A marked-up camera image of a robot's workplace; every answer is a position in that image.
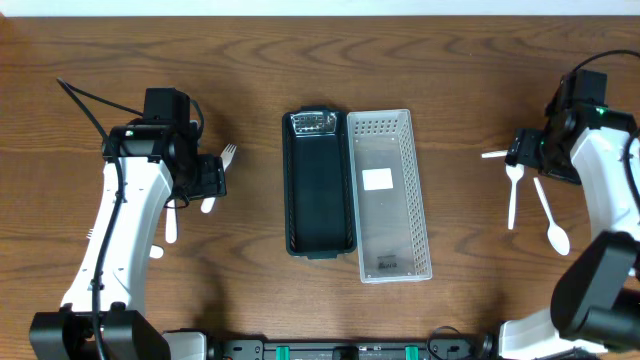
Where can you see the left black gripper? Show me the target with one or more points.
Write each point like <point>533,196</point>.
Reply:
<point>213,176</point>

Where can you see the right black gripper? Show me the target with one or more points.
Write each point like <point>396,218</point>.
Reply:
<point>518,148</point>

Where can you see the white spoon vertical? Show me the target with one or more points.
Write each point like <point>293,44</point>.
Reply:
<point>515,174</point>

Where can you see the white spoon horizontal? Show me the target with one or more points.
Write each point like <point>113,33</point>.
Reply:
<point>494,154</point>

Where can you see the white spoon diagonal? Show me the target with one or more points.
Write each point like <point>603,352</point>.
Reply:
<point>556,235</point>

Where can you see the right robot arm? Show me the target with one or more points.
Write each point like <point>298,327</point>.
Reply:
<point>585,143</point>

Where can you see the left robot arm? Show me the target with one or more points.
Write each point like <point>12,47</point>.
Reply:
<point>150,161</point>

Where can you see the white spoon on left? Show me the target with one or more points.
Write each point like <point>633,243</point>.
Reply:
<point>171,228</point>

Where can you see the black perforated plastic basket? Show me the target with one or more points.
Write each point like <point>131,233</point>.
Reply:
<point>318,195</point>

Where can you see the clear perforated plastic basket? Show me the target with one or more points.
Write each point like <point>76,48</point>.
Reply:
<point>390,217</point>

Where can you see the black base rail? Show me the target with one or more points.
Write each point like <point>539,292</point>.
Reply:
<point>444,344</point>

